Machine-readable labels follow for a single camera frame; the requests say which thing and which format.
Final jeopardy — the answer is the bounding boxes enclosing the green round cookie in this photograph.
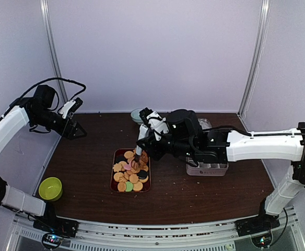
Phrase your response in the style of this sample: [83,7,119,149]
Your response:
[125,181,134,192]

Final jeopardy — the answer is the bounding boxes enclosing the pink round cookie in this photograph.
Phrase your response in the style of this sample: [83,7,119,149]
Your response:
[123,164,132,170]

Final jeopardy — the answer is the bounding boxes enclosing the aluminium front rail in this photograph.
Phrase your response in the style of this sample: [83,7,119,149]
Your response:
[11,206,299,251]

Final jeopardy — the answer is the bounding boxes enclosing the white divided cookie tin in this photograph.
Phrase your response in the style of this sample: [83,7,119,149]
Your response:
[186,162,229,177]

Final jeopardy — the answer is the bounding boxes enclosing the round tan biscuit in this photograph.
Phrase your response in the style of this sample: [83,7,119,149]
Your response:
[133,181,143,192]

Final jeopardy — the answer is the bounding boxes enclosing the black sandwich cookie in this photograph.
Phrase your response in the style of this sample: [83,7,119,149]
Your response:
[115,155,127,163]
[137,170,149,183]

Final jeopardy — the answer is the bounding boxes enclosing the metal food tongs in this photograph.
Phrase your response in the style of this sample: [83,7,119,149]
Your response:
[134,124,149,164]

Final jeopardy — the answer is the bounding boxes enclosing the red cookie tray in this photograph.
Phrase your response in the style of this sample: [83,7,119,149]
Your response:
[110,149,151,193]

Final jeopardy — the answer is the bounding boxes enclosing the right aluminium frame post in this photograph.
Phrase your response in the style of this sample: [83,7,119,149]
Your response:
[238,0,272,119]

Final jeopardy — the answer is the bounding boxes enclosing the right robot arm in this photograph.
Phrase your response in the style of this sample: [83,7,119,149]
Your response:
[135,108,305,231]

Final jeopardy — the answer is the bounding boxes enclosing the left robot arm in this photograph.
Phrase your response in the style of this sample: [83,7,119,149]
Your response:
[0,83,87,232]

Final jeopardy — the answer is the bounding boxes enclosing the pale blue ceramic bowl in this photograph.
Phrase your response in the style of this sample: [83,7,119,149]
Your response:
[131,108,143,124]

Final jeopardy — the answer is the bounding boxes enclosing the left aluminium frame post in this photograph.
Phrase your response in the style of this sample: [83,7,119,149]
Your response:
[39,0,72,117]

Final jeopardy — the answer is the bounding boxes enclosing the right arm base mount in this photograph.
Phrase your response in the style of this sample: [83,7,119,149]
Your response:
[235,214,280,237]

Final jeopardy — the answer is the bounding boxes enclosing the green plastic bowl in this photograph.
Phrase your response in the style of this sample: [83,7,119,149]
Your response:
[38,177,63,201]

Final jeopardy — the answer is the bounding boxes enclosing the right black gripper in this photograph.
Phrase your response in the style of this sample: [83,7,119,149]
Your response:
[136,130,196,162]

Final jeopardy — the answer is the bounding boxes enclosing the aluminium frame post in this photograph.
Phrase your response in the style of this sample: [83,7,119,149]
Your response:
[39,0,72,117]
[238,0,272,119]

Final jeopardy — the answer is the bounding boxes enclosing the swirl butter cookie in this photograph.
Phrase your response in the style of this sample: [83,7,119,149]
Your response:
[130,160,140,171]

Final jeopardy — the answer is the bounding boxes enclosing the black sandwich cookie upper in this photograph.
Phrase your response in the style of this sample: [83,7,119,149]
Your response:
[115,155,127,163]

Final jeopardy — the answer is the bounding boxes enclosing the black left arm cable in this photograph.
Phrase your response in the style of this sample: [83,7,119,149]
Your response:
[10,77,87,110]

